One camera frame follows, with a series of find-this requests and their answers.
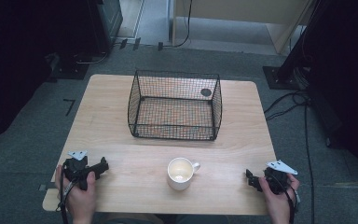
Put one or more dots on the black stand base plate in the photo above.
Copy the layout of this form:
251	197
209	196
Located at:
70	70
276	79

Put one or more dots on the black metal stand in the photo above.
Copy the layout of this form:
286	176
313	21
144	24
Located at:
295	49

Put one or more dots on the person's left hand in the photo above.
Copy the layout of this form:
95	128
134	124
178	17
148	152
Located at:
80	202

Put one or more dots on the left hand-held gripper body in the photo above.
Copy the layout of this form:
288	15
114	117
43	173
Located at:
74	168

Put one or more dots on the black curtain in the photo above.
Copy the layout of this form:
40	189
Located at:
348	77
12	62

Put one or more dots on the black tape strip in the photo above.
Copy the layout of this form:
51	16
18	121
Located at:
136	44
123	43
160	46

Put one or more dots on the light wooden furniture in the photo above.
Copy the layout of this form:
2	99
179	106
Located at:
245	11

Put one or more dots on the white cup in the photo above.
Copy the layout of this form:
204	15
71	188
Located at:
180	182

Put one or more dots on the person's right hand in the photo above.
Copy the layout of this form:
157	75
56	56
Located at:
278	205

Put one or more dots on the black cabinet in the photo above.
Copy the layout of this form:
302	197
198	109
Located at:
110	21

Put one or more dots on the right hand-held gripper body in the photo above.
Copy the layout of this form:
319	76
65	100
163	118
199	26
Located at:
276	182

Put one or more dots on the grey tape piece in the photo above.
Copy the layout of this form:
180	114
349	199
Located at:
45	187

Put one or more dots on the black round tag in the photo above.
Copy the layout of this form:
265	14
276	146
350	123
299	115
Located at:
205	92

